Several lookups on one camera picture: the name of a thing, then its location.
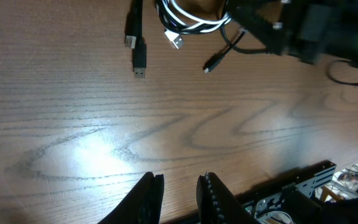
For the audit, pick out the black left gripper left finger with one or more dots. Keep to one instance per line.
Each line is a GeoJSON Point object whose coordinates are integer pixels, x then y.
{"type": "Point", "coordinates": [142, 205]}

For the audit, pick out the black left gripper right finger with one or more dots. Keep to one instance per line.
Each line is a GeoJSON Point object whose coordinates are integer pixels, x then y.
{"type": "Point", "coordinates": [217, 205]}

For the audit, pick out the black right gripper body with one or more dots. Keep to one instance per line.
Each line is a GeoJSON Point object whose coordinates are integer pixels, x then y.
{"type": "Point", "coordinates": [305, 29]}

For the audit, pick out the black mounting rail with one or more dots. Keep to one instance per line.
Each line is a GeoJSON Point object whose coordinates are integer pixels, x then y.
{"type": "Point", "coordinates": [291, 193]}

